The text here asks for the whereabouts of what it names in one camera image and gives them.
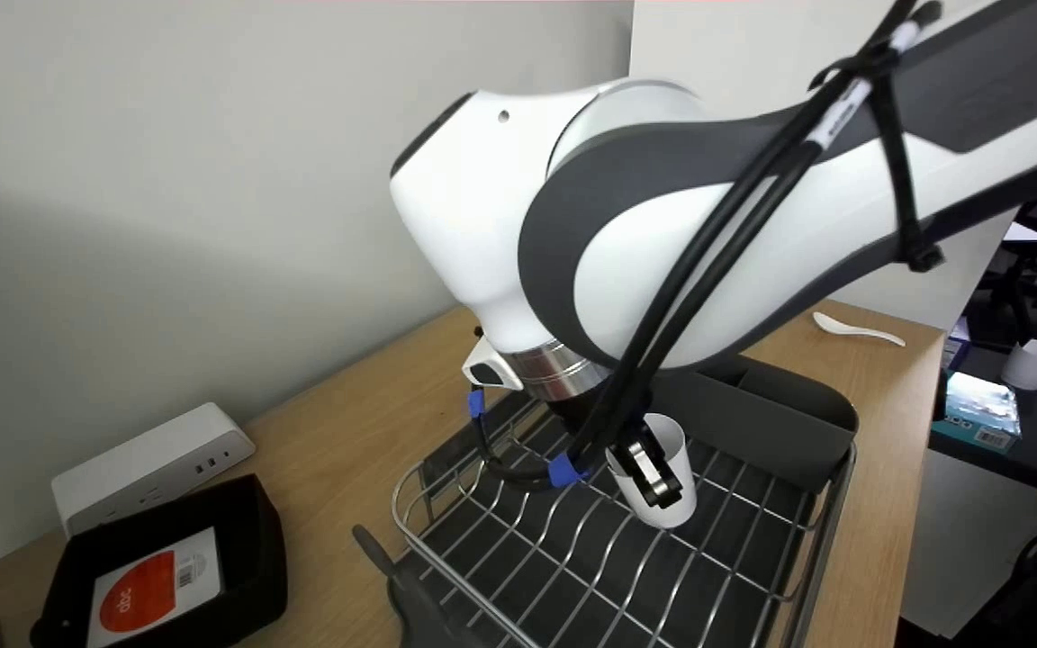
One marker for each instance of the dark grey cutlery caddy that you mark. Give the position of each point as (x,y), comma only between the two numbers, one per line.
(781,420)

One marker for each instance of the black dish rack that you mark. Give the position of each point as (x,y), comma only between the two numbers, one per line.
(412,608)

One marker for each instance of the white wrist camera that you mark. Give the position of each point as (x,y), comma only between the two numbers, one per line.
(486,364)

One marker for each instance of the white paper cup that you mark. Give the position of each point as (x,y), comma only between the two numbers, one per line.
(1032,364)

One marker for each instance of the white electronic box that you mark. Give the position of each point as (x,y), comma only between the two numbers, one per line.
(145,471)

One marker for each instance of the white ceramic spoon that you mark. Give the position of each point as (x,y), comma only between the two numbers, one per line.
(854,324)

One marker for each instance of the teal box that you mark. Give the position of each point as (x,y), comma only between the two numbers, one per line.
(982,410)

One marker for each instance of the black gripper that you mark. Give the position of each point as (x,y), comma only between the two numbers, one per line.
(586,420)

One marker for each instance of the white card with orange circle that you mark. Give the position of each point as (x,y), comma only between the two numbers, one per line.
(151,597)

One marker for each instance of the white mug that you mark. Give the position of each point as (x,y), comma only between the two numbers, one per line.
(675,514)

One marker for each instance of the black box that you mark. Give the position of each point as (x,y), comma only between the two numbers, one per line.
(244,552)

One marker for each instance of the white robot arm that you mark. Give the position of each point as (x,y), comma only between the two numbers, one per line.
(484,219)

